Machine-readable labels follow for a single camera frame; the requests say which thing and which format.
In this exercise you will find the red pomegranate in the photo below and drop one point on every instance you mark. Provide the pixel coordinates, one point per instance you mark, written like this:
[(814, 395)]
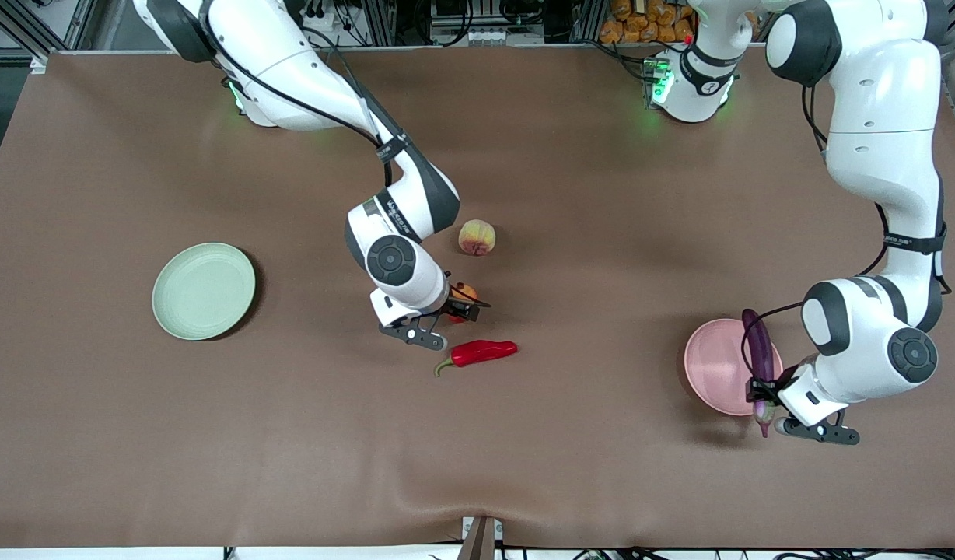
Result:
[(470, 288)]

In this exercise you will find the long purple eggplant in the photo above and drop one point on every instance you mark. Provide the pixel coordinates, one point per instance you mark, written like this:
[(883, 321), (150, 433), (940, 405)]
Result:
[(761, 350)]

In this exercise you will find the red chili pepper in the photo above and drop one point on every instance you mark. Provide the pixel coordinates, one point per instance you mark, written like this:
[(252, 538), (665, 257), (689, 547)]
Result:
[(481, 352)]

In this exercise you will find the yellow pink peach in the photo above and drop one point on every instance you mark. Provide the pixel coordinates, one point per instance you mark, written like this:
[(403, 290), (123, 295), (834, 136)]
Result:
[(477, 237)]

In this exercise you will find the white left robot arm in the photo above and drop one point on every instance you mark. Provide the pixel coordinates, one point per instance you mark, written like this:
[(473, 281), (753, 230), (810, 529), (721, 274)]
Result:
[(882, 117)]

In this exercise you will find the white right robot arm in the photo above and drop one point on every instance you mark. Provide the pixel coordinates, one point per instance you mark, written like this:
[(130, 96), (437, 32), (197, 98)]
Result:
[(291, 62)]

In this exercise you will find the pink plate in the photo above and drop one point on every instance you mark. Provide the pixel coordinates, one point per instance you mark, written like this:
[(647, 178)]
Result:
[(715, 365)]

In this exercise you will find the brown table cloth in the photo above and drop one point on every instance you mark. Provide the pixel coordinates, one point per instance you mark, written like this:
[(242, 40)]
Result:
[(477, 435)]

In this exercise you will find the pale green plate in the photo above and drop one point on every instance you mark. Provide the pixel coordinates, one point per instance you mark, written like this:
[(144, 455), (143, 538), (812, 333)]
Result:
[(204, 292)]

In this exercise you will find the white connector strip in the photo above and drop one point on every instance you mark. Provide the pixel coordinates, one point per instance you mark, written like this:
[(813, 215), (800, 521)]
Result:
[(489, 36)]

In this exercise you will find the white power strip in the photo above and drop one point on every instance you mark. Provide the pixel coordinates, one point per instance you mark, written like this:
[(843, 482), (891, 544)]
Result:
[(330, 19)]

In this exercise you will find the bag of orange snacks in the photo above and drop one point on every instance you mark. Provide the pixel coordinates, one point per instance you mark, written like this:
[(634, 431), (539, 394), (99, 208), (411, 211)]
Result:
[(633, 27)]

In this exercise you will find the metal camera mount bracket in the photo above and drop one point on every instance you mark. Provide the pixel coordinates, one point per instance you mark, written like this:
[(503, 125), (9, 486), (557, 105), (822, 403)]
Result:
[(481, 540)]

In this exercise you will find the aluminium frame rail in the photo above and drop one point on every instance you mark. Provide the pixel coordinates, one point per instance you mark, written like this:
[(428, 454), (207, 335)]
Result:
[(26, 35)]

